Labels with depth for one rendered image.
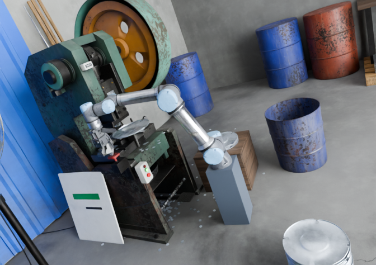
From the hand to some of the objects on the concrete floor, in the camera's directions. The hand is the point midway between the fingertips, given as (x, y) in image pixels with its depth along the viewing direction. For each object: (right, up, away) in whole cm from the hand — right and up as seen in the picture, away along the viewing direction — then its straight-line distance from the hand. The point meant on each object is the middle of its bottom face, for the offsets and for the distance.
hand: (112, 153), depth 180 cm
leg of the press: (+21, -45, +92) cm, 105 cm away
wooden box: (+88, -29, +69) cm, 115 cm away
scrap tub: (+145, -12, +59) cm, 157 cm away
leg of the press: (-3, -69, +51) cm, 86 cm away
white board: (-20, -74, +55) cm, 94 cm away
